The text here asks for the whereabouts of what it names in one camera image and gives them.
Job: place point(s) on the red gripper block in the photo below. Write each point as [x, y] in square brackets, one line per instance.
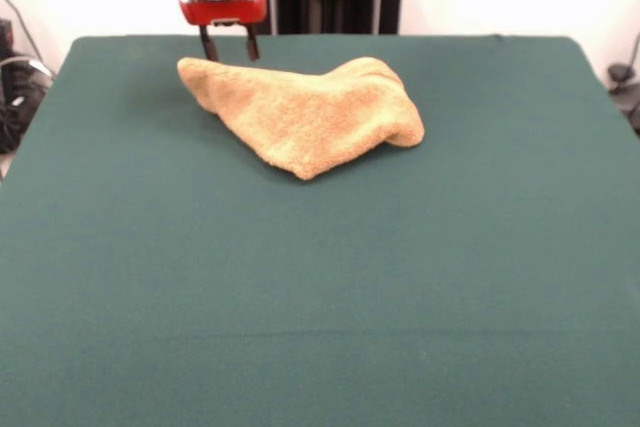
[225, 11]

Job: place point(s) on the dark green tablecloth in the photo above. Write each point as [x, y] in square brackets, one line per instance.
[200, 272]

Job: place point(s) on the tan terry towel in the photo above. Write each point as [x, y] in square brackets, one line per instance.
[310, 117]

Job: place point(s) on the small black box red light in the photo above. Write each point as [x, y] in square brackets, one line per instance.
[5, 37]

